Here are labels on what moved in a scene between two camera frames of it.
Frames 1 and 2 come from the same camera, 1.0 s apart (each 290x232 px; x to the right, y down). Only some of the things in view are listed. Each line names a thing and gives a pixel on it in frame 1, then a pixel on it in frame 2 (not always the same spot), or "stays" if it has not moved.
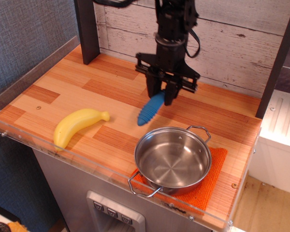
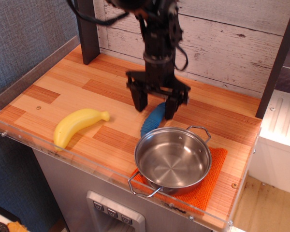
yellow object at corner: x=16 y=226 stays
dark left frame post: x=88 y=29 stays
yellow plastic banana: x=73 y=121 stays
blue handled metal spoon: x=151 y=108 to x=153 y=120
